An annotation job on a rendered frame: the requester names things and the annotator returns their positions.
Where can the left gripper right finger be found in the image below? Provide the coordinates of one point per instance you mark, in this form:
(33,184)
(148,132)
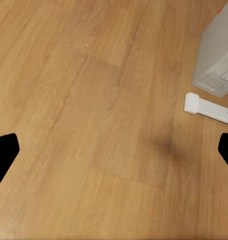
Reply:
(223,146)

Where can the desktop computer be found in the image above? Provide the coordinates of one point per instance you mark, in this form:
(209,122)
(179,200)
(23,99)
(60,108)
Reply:
(211,68)

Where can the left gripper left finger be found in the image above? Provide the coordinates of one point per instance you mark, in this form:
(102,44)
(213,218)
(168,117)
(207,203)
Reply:
(9,149)

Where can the desk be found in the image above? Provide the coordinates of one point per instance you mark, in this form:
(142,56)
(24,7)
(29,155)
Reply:
(193,104)

